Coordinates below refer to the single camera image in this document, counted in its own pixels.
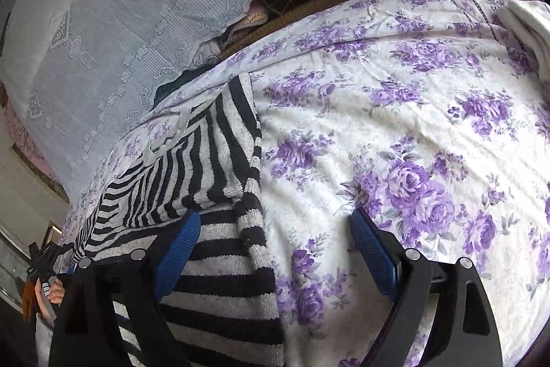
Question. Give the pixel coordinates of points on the dark clothes pile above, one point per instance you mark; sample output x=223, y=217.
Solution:
x=209, y=53

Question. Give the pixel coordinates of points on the person's left hand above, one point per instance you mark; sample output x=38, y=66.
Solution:
x=47, y=300

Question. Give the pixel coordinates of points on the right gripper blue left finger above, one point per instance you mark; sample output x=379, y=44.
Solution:
x=110, y=315

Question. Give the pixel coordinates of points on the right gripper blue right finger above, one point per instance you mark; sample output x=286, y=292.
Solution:
x=464, y=331

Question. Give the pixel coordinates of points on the black and white striped sweater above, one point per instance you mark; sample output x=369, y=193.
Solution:
x=222, y=310

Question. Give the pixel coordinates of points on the folded white cloth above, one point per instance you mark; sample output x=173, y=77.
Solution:
x=529, y=22

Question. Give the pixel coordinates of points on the purple floral bed sheet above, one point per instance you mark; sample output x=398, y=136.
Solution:
x=427, y=114

